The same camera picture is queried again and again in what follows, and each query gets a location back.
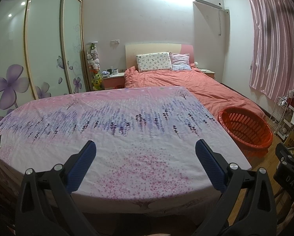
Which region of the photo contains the striped pink pillow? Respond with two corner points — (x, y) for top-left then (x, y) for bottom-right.
(170, 53), (191, 71)

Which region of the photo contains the wall power outlet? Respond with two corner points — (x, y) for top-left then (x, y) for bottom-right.
(110, 40), (120, 45)

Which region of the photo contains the sliding floral wardrobe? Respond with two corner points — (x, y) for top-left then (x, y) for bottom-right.
(0, 0), (88, 121)

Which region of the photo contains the orange plastic laundry basket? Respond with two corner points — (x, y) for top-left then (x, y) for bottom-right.
(217, 107), (273, 158)

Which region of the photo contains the white wall air conditioner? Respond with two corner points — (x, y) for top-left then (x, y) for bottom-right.
(193, 0), (230, 15)

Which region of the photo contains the beige pink headboard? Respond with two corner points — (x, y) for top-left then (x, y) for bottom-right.
(125, 42), (195, 72)

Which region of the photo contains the brown cardboard box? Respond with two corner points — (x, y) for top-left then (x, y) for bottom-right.
(284, 131), (294, 148)

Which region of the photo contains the white mug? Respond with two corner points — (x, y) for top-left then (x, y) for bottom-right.
(112, 68), (119, 75)

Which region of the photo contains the hanging plush toy organizer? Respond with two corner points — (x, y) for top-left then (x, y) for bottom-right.
(86, 42), (104, 91)

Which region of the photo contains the pink left nightstand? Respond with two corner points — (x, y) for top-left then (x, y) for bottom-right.
(103, 73), (125, 89)

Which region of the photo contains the floral pink purple tablecloth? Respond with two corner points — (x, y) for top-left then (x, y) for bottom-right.
(0, 86), (251, 216)

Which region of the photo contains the white wire rack shelf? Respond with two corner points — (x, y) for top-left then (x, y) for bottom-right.
(268, 89), (294, 141)

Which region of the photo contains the pink satin curtain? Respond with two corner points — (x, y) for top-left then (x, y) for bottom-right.
(249, 0), (294, 100)

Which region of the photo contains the right nightstand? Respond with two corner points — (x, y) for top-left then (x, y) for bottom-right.
(199, 68), (215, 79)

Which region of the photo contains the floral white pillow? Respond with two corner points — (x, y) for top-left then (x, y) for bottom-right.
(136, 52), (172, 73)

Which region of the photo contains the coral red bed duvet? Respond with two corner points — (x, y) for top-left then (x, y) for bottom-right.
(125, 64), (265, 119)

